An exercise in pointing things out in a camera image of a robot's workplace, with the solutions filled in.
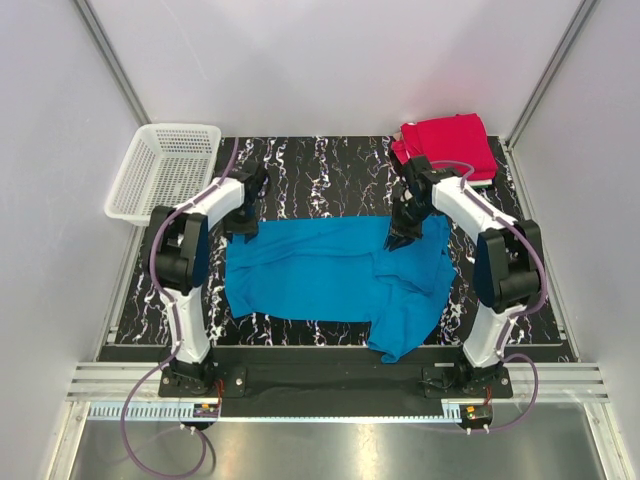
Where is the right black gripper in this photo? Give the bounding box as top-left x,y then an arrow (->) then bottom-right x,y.
383,198 -> 435,252

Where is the blue t shirt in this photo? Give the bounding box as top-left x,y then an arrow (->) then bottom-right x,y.
225,216 -> 456,364

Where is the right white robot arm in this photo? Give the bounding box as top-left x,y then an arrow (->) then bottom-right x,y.
384,155 -> 547,397

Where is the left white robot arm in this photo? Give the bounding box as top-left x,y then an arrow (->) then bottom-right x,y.
143,161 -> 270,396

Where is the white plastic basket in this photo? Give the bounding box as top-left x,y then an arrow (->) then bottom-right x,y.
103,123 -> 222,227

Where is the red folded t shirt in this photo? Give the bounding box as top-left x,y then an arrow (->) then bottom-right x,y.
391,113 -> 498,180

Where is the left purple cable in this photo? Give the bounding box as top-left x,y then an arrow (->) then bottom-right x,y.
120,137 -> 241,477

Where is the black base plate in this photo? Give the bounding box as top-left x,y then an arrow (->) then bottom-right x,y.
159,347 -> 513,400

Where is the aluminium frame rail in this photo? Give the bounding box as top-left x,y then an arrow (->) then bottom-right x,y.
66,362 -> 609,423

